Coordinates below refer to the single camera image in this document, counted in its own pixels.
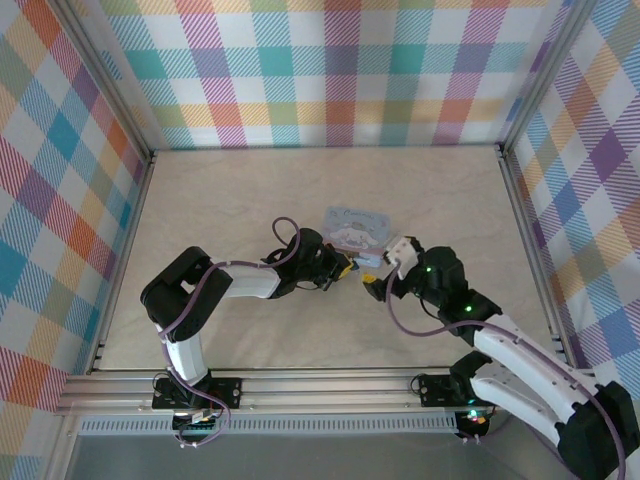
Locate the small blue padlock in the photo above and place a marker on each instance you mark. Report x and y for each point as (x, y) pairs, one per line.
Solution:
(353, 265)

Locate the blue cartoon storage box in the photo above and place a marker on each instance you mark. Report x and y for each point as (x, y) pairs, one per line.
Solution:
(355, 225)

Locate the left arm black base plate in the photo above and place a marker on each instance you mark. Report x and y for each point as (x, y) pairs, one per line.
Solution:
(227, 392)

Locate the aluminium mounting rail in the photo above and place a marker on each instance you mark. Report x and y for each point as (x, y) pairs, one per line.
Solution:
(325, 392)

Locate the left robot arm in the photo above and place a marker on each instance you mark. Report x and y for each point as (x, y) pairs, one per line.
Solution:
(250, 282)

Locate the aluminium frame post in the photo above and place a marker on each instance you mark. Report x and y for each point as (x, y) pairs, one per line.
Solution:
(100, 75)
(540, 75)

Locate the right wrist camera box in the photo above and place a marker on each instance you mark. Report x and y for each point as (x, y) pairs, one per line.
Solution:
(400, 250)

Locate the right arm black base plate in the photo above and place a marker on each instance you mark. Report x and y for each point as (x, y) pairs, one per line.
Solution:
(435, 390)

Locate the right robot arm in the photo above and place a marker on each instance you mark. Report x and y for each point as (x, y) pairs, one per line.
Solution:
(525, 360)

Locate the aluminium table side rail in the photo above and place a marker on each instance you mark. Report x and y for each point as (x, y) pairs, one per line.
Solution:
(131, 240)
(530, 240)

